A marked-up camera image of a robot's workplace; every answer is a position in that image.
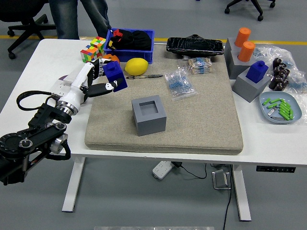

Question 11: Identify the person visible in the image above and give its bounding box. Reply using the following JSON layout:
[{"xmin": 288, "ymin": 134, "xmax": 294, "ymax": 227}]
[{"xmin": 48, "ymin": 0, "xmax": 111, "ymax": 40}]

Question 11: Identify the black plug with cord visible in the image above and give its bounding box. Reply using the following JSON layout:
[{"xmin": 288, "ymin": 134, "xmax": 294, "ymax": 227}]
[{"xmin": 172, "ymin": 161, "xmax": 208, "ymax": 179}]

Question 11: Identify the black wrapped keyboard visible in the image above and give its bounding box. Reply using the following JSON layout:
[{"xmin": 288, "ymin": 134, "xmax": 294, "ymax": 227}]
[{"xmin": 166, "ymin": 34, "xmax": 224, "ymax": 58}]

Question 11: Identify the grey cylinder holder block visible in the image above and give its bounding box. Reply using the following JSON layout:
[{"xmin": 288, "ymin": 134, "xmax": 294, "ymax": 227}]
[
  {"xmin": 227, "ymin": 45, "xmax": 255, "ymax": 80},
  {"xmin": 224, "ymin": 37, "xmax": 243, "ymax": 63}
]

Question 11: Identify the large colourful puzzle cube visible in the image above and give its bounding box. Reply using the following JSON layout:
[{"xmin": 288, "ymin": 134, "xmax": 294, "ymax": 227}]
[{"xmin": 80, "ymin": 45, "xmax": 103, "ymax": 64}]

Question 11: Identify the white power strip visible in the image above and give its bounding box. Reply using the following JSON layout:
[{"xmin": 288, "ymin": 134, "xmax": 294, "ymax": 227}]
[{"xmin": 152, "ymin": 161, "xmax": 175, "ymax": 180}]

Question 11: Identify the white socket plate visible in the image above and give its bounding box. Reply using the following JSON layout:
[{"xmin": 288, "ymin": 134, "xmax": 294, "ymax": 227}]
[{"xmin": 51, "ymin": 80, "xmax": 72, "ymax": 96}]

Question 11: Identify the yellow lemon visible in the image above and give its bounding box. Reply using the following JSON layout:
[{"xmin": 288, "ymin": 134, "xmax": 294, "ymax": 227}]
[{"xmin": 124, "ymin": 58, "xmax": 149, "ymax": 76}]

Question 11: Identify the black floor cable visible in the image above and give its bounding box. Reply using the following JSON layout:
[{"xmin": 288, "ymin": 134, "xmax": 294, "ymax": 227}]
[{"xmin": 222, "ymin": 165, "xmax": 234, "ymax": 230}]

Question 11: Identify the blue square seal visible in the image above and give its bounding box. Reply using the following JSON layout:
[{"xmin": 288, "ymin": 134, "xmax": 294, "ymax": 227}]
[
  {"xmin": 102, "ymin": 60, "xmax": 128, "ymax": 93},
  {"xmin": 245, "ymin": 60, "xmax": 269, "ymax": 84}
]

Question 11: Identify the white table leg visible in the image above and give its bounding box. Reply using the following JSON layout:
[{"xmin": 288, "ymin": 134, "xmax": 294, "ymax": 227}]
[
  {"xmin": 61, "ymin": 157, "xmax": 86, "ymax": 213},
  {"xmin": 231, "ymin": 164, "xmax": 252, "ymax": 222}
]

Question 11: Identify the orange cylinder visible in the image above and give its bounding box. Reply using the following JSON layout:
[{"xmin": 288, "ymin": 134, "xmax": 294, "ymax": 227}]
[
  {"xmin": 234, "ymin": 27, "xmax": 252, "ymax": 48},
  {"xmin": 237, "ymin": 41, "xmax": 256, "ymax": 63}
]

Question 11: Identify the clear plastic bags pile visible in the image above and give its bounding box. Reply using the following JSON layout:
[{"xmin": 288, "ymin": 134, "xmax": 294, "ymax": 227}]
[{"xmin": 251, "ymin": 45, "xmax": 307, "ymax": 127}]

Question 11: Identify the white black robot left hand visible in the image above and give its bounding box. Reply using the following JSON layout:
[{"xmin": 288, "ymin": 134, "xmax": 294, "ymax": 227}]
[{"xmin": 58, "ymin": 58, "xmax": 118, "ymax": 106}]

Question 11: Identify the black desk control panel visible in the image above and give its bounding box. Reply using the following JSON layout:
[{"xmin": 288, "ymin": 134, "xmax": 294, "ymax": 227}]
[{"xmin": 256, "ymin": 165, "xmax": 296, "ymax": 173}]

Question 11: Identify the black office chair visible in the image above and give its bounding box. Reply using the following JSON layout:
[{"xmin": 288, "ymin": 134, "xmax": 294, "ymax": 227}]
[
  {"xmin": 0, "ymin": 0, "xmax": 58, "ymax": 60},
  {"xmin": 224, "ymin": 0, "xmax": 276, "ymax": 22}
]

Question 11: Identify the orange fruit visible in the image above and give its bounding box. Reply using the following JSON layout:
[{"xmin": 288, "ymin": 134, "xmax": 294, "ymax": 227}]
[{"xmin": 102, "ymin": 54, "xmax": 120, "ymax": 63}]

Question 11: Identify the grey-brown mat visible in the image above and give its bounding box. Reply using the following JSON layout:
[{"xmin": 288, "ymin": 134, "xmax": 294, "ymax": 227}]
[{"xmin": 84, "ymin": 44, "xmax": 244, "ymax": 156}]

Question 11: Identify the blue-grey plate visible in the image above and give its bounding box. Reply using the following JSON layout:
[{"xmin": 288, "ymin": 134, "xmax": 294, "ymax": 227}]
[{"xmin": 259, "ymin": 92, "xmax": 302, "ymax": 125}]

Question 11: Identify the bag of blue resistors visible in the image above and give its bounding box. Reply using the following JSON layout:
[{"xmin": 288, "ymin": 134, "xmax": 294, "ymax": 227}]
[{"xmin": 164, "ymin": 67, "xmax": 199, "ymax": 101}]

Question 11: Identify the grey seal holder block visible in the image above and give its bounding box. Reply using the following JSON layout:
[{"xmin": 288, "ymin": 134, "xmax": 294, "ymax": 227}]
[
  {"xmin": 131, "ymin": 94, "xmax": 167, "ymax": 137},
  {"xmin": 231, "ymin": 65, "xmax": 272, "ymax": 103}
]

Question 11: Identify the white blank switch plate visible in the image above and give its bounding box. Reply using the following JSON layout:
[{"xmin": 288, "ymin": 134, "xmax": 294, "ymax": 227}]
[{"xmin": 64, "ymin": 71, "xmax": 80, "ymax": 84}]

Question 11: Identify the black pen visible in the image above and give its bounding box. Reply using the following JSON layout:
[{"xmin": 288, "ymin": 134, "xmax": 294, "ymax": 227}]
[{"xmin": 126, "ymin": 74, "xmax": 164, "ymax": 80}]

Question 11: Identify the blue plastic bin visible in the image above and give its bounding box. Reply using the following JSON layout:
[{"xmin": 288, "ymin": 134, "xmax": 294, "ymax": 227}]
[{"xmin": 103, "ymin": 28, "xmax": 155, "ymax": 65}]

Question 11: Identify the black cloth bundle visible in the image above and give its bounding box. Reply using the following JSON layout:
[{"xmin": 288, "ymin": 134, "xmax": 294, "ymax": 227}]
[{"xmin": 106, "ymin": 29, "xmax": 152, "ymax": 51}]

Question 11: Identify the silver metal stand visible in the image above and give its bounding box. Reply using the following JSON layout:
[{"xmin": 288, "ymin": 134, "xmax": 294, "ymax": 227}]
[{"xmin": 211, "ymin": 169, "xmax": 232, "ymax": 190}]

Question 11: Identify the small colourful puzzle cube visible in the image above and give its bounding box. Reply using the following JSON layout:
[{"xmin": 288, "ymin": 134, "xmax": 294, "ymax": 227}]
[{"xmin": 90, "ymin": 36, "xmax": 107, "ymax": 54}]

